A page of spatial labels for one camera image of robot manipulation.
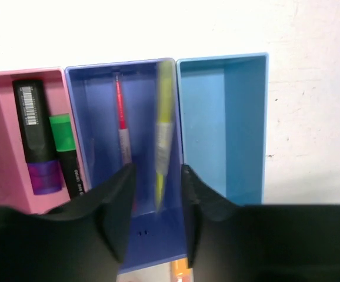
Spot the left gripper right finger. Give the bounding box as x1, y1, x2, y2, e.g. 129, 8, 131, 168
181, 164, 340, 281

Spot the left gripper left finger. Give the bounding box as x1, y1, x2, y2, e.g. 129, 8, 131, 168
0, 164, 136, 281

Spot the yellow cap orange marker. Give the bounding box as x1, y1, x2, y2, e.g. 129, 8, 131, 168
171, 258, 191, 282

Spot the pink gel pen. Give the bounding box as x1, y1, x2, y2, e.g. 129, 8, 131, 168
114, 73, 137, 212

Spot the green cap black highlighter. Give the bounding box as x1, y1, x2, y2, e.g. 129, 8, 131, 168
49, 114, 86, 200

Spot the yellow gel pen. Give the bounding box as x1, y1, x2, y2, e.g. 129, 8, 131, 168
155, 61, 174, 211

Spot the purple cap black highlighter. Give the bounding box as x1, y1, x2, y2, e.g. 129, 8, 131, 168
12, 79, 62, 195

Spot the dark blue drawer box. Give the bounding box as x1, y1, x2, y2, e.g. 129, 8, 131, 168
65, 59, 186, 273

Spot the pink drawer box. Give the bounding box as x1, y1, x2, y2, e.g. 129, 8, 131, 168
0, 68, 73, 213

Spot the light blue drawer box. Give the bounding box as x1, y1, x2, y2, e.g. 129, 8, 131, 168
176, 53, 269, 204

